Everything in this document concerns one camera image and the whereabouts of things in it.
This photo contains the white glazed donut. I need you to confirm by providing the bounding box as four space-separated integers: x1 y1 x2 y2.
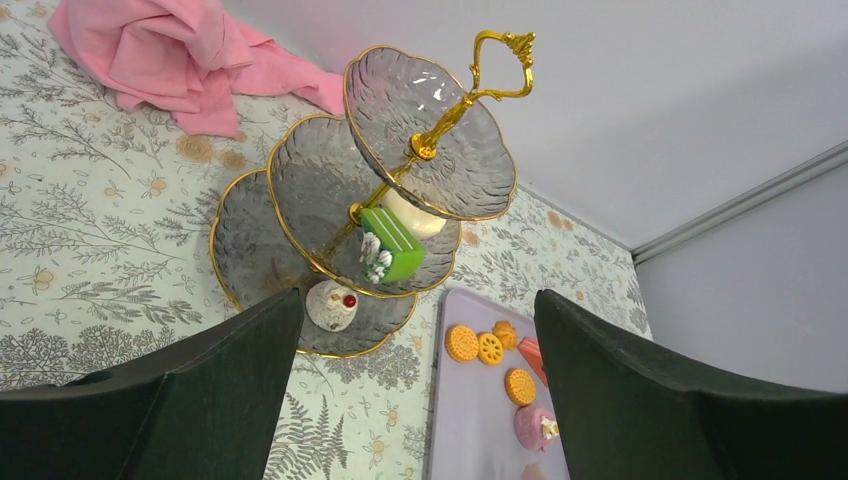
380 189 447 240

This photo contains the grey speckled cake ball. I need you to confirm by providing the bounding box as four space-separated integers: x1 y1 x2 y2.
305 280 359 332

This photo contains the yellow round biscuit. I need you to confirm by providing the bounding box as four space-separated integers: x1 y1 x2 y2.
444 325 479 363
504 368 536 407

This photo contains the pink cloth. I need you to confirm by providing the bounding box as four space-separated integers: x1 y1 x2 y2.
47 0 344 138

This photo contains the orange swirl cookie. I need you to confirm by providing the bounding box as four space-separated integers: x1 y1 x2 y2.
492 320 518 351

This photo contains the green striped cake piece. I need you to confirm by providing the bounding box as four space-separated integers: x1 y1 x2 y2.
360 207 426 284

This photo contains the yellow jam-dot cookie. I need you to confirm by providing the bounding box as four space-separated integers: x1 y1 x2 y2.
477 333 504 366

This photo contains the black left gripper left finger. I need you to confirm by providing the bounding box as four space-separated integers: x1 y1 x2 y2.
1 288 305 479

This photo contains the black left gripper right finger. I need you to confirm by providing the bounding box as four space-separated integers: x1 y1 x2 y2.
534 290 847 479

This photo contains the pink cake slice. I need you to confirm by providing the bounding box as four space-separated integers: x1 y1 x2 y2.
517 336 548 387

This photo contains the lilac plastic tray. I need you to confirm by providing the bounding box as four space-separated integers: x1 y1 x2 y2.
425 288 570 479

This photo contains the three-tier glass cake stand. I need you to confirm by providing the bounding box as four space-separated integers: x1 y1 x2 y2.
209 30 535 358

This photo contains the pink sugared cake ball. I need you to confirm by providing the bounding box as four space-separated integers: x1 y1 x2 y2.
513 406 560 452

